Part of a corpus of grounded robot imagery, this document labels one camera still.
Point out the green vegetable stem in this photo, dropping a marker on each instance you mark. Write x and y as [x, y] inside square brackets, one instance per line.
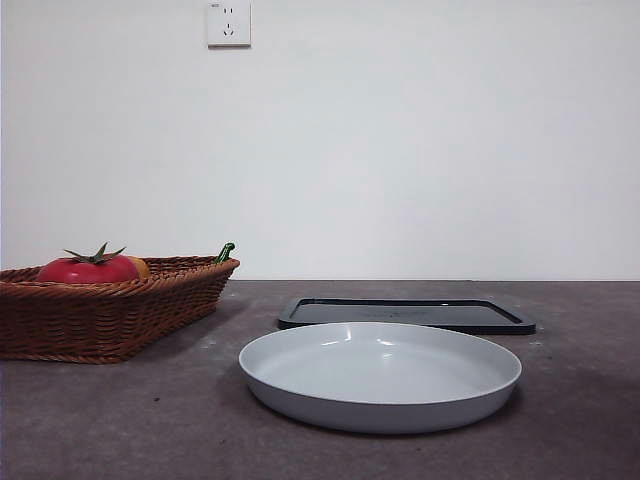
[223, 253]

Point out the white wall socket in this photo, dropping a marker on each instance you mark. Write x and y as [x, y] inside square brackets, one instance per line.
[229, 25]

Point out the grey round plate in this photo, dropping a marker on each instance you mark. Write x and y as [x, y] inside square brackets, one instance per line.
[380, 390]

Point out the brown wicker basket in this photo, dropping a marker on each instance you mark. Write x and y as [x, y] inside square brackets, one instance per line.
[100, 320]

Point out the black flat tray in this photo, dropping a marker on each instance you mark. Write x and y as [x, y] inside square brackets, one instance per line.
[400, 312]

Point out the yellow-orange potato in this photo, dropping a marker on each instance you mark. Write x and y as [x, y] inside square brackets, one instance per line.
[142, 268]

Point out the red tomato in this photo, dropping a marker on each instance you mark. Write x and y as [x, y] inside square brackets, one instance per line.
[85, 272]

